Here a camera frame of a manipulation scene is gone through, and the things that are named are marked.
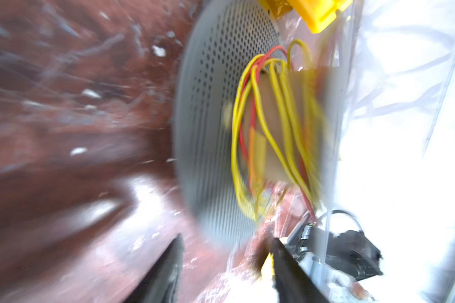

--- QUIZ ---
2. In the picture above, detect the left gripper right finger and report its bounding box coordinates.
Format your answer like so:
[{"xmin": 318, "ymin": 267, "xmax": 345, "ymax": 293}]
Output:
[{"xmin": 270, "ymin": 238, "xmax": 328, "ymax": 303}]

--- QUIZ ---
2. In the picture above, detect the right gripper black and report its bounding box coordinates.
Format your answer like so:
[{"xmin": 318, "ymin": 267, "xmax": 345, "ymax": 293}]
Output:
[{"xmin": 284, "ymin": 210, "xmax": 383, "ymax": 302}]

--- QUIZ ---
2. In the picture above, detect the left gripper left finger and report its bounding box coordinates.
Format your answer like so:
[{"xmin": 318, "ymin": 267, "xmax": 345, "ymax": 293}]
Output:
[{"xmin": 124, "ymin": 234, "xmax": 185, "ymax": 303}]

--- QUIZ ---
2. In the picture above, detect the grey cable spool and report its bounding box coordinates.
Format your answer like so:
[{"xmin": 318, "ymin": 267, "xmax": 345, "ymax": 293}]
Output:
[{"xmin": 173, "ymin": 1, "xmax": 363, "ymax": 248}]

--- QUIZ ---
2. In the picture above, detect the yellow cable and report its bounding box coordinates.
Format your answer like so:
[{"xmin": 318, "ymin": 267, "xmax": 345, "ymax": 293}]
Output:
[{"xmin": 230, "ymin": 38, "xmax": 327, "ymax": 222}]

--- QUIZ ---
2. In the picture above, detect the yellow plastic bin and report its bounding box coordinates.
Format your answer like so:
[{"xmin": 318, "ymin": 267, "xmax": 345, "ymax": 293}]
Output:
[{"xmin": 260, "ymin": 0, "xmax": 353, "ymax": 34}]

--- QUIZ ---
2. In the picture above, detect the red cable on spool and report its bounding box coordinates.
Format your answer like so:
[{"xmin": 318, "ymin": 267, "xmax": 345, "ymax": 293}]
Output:
[{"xmin": 238, "ymin": 45, "xmax": 319, "ymax": 220}]

